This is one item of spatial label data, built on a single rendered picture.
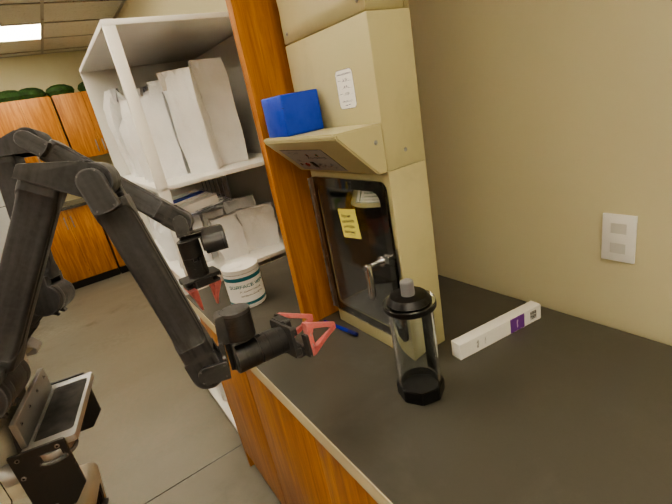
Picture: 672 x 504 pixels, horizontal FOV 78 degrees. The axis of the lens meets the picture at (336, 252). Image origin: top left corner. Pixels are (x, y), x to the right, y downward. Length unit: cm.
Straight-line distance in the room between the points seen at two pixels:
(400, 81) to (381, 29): 10
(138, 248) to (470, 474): 68
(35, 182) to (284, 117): 50
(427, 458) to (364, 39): 79
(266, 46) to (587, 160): 82
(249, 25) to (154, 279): 68
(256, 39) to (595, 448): 112
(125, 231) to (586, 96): 97
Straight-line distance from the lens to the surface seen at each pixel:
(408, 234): 95
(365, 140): 85
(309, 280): 126
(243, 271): 146
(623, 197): 112
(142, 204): 118
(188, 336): 80
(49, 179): 76
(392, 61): 91
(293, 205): 119
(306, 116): 101
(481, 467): 85
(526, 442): 89
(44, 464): 110
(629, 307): 122
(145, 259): 77
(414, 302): 83
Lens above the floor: 157
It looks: 20 degrees down
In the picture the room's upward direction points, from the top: 11 degrees counter-clockwise
